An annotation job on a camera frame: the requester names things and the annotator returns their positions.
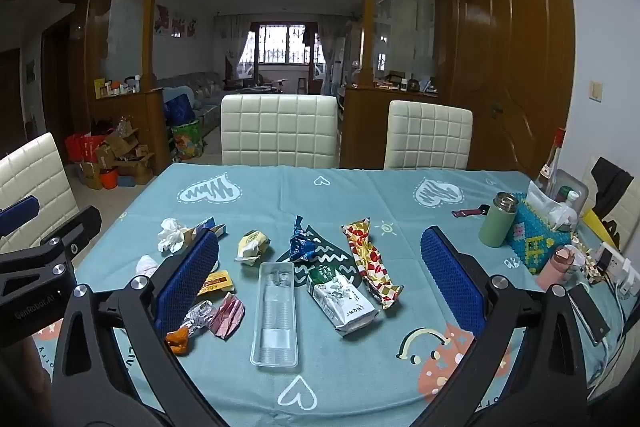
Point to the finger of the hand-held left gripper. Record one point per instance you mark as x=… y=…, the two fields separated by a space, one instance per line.
x=20 y=213
x=80 y=228

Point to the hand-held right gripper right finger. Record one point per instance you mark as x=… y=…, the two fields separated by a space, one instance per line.
x=452 y=282

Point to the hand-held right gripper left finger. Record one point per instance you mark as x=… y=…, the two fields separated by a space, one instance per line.
x=187 y=279

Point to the yellow snack wrapper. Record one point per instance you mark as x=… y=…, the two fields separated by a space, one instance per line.
x=218 y=282

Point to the silver foil wrapper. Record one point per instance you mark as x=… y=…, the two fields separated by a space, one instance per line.
x=199 y=314

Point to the small white tissue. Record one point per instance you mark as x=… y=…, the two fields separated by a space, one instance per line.
x=147 y=266

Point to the large white tissue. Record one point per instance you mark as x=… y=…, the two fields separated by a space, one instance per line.
x=170 y=234

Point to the pink wrapper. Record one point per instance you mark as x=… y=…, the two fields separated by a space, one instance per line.
x=227 y=317

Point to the torn blue brown carton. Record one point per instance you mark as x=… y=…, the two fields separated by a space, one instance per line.
x=210 y=225

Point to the orange wrapper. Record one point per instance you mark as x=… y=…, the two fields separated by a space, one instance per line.
x=177 y=341

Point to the cream snack packet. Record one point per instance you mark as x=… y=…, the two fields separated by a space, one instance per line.
x=252 y=244

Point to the red yellow checkered wrapper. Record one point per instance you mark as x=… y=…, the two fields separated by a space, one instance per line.
x=370 y=262

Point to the clear plastic insert tray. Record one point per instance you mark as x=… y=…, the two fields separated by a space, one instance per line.
x=275 y=347

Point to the green white packet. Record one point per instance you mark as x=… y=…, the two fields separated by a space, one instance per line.
x=342 y=302

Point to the blue foil wrapper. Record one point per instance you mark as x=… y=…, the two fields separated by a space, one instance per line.
x=302 y=244

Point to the cream quilted dining chair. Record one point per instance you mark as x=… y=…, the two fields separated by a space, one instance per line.
x=35 y=182
x=280 y=129
x=430 y=134

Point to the orange bucket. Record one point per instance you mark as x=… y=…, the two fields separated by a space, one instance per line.
x=109 y=179

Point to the green thermos flask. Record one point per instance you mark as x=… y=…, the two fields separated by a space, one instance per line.
x=495 y=224

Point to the red paper bag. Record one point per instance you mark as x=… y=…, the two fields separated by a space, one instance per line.
x=85 y=147

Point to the pile of cardboard boxes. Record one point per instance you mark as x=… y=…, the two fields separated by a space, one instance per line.
x=125 y=152

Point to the beaded tissue box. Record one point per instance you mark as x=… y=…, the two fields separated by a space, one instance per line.
x=535 y=237

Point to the pink water bottle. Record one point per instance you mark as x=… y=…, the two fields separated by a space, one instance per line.
x=552 y=269

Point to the wooden partition counter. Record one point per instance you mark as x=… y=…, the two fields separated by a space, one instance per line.
x=370 y=127
x=150 y=117

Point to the white pump bottle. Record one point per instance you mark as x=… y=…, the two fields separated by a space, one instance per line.
x=565 y=209

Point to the black smartphone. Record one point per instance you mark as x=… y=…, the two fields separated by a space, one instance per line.
x=587 y=314

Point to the colourful printed bag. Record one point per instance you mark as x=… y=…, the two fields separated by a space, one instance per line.
x=187 y=139

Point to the row of small bottles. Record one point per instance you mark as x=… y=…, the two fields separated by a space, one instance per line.
x=117 y=88

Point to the glass bottle red cap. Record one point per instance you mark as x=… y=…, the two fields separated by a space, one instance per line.
x=550 y=167

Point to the blue bag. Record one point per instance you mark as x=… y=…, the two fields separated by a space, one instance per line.
x=179 y=109

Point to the yellow sheet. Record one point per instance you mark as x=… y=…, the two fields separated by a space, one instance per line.
x=597 y=222

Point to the white power strip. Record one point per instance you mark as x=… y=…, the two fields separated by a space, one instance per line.
x=620 y=264

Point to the grey sofa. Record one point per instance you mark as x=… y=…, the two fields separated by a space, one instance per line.
x=200 y=92

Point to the black cloth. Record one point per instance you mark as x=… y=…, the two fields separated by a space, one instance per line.
x=612 y=184

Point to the coffee table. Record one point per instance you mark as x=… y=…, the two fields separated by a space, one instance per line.
x=272 y=84

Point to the small stool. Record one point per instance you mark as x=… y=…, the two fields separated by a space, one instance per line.
x=301 y=86

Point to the brown wooden door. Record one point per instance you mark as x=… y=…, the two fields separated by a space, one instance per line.
x=510 y=57

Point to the sheer curtain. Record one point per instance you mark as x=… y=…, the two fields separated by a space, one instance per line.
x=235 y=42
x=332 y=42

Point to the barred window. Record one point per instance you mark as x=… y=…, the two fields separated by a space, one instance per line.
x=282 y=44

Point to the wall picture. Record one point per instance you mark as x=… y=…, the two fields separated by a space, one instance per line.
x=177 y=28
x=162 y=22
x=191 y=27

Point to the beige light switch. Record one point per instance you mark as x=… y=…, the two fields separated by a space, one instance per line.
x=595 y=90

